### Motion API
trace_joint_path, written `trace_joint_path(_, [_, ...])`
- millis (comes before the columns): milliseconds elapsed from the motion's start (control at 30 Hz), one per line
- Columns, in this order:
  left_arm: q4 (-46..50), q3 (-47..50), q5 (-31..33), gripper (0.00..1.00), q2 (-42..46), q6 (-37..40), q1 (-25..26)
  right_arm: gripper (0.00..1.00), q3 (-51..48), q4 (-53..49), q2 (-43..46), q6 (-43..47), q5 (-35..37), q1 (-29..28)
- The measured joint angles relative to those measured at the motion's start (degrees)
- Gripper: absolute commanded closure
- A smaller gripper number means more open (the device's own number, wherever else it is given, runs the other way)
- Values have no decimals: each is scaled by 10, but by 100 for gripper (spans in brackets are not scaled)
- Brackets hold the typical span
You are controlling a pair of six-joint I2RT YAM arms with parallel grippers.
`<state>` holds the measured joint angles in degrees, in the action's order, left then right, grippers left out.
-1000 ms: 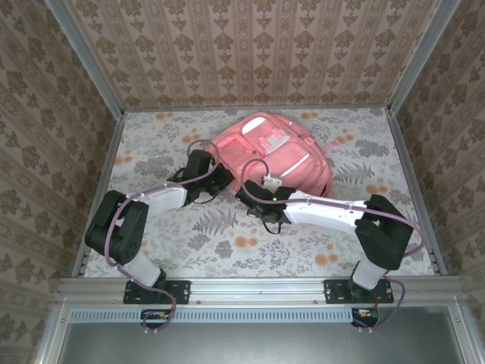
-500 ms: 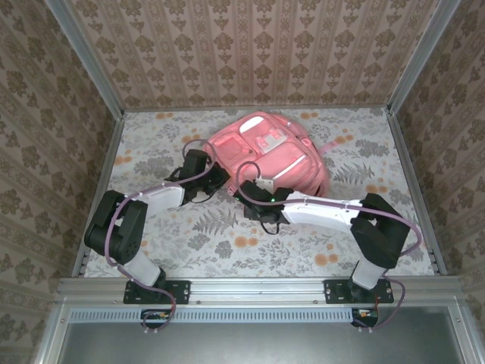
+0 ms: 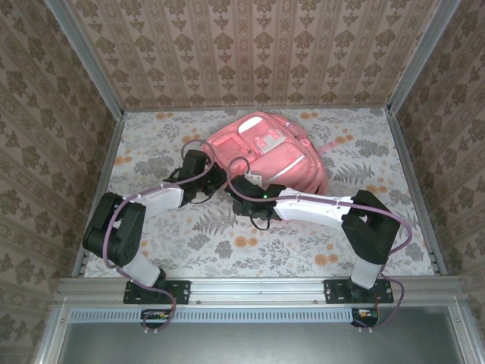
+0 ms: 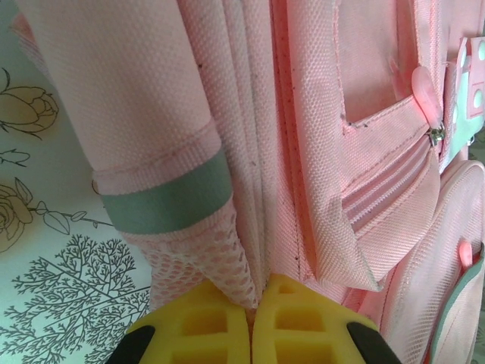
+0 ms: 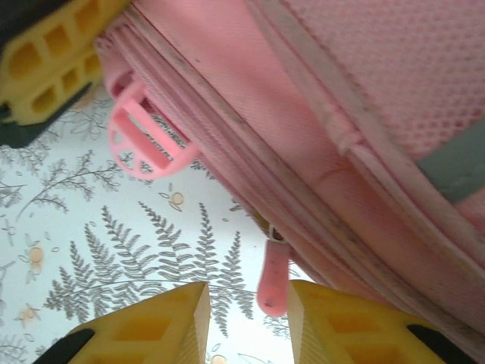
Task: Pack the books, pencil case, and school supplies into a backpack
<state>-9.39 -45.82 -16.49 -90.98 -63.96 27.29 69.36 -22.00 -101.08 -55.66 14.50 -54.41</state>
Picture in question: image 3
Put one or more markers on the pink backpack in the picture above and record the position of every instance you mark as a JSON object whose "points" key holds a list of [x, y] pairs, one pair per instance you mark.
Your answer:
{"points": [[280, 155]]}

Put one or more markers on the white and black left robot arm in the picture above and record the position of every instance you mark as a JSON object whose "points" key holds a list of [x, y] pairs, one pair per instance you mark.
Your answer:
{"points": [[121, 231]]}

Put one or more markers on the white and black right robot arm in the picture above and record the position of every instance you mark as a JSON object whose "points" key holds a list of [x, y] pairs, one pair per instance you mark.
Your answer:
{"points": [[371, 231]]}

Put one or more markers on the floral table cover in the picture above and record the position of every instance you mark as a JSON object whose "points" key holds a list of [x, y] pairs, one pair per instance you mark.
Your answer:
{"points": [[265, 258]]}

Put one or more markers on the grey metal panel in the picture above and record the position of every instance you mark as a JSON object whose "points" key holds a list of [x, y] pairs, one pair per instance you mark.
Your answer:
{"points": [[265, 345]]}

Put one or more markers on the aluminium back rail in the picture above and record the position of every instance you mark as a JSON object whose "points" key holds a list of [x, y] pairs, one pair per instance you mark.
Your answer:
{"points": [[189, 107]]}

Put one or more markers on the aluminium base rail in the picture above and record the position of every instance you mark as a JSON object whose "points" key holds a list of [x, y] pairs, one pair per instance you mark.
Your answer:
{"points": [[257, 292]]}

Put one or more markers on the aluminium side rail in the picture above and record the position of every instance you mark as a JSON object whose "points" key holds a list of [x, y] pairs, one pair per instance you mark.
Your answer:
{"points": [[110, 151], [404, 151]]}

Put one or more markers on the aluminium frame post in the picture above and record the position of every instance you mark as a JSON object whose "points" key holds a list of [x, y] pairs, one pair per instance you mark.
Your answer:
{"points": [[87, 57], [420, 57]]}

